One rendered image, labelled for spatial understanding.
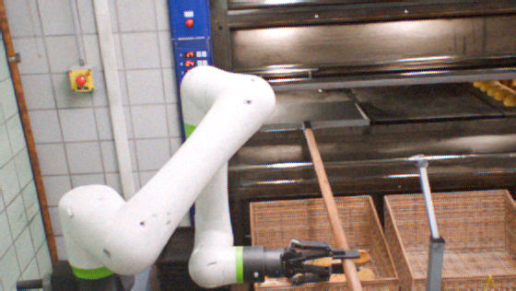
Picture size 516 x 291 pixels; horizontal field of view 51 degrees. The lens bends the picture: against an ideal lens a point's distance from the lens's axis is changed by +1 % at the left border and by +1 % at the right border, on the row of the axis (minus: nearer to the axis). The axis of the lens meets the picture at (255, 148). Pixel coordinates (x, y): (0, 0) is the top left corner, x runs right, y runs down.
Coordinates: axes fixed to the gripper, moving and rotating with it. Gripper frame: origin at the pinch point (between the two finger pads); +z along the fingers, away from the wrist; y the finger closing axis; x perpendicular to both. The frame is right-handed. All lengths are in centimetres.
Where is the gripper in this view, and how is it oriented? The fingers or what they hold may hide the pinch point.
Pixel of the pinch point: (345, 261)
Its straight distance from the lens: 141.1
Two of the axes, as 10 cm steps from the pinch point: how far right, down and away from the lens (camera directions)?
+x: 0.0, 3.6, -9.3
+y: 0.4, 9.3, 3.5
